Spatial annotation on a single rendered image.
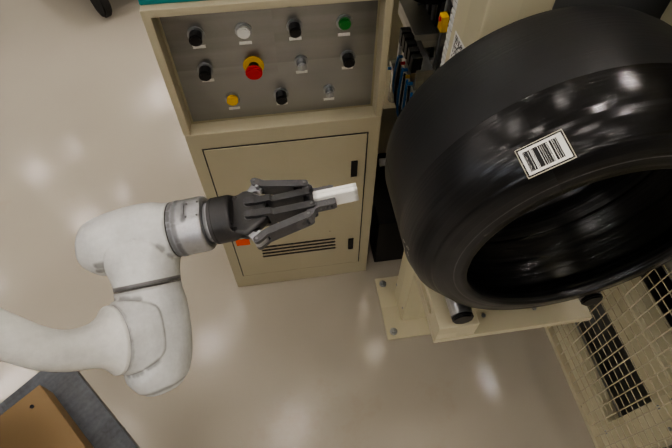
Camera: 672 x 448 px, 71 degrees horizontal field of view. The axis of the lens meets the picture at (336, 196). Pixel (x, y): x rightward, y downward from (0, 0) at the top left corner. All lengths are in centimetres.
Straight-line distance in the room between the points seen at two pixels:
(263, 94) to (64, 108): 195
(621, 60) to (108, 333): 78
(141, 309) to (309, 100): 79
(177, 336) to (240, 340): 121
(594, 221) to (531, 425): 101
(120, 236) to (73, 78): 258
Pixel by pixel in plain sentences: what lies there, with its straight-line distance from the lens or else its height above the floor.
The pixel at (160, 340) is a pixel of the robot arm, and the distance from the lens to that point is 77.
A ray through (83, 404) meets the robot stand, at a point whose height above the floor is 65.
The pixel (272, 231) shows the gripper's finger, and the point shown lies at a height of 122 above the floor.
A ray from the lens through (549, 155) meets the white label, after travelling 64.
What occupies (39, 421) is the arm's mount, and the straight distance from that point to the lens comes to 130.
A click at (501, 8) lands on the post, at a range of 94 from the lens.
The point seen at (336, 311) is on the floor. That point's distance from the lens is 199.
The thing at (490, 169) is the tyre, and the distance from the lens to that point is 65.
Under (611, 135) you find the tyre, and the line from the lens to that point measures 67.
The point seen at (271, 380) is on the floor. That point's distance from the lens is 191.
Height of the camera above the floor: 182
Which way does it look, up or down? 52 degrees down
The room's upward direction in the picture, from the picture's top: straight up
